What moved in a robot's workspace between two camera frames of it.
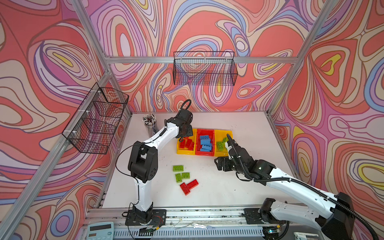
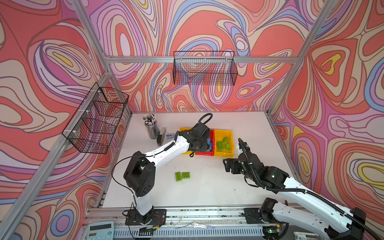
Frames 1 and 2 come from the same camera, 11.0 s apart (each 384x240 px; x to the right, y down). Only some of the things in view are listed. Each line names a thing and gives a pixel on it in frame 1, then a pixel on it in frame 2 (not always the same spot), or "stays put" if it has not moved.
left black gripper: (190, 131) → (206, 146)
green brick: (220, 145) stays put
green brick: (178, 178) stays put
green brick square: (185, 175) stays put
